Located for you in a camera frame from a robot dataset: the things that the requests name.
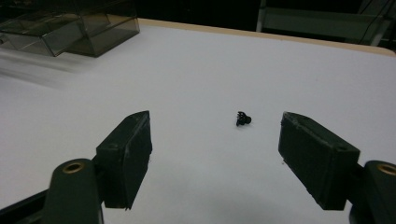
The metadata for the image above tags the small black hair clip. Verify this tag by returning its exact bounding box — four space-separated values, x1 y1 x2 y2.
234 110 253 128

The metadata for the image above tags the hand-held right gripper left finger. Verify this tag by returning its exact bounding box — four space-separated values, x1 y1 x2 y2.
94 110 153 211

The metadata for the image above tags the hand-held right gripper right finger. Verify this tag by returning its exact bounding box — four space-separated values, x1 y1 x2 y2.
277 111 362 211

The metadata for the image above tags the wooden table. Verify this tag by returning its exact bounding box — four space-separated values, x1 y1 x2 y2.
137 17 396 58

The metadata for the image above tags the smoky transparent drawer box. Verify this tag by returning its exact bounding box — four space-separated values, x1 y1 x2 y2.
0 0 141 59

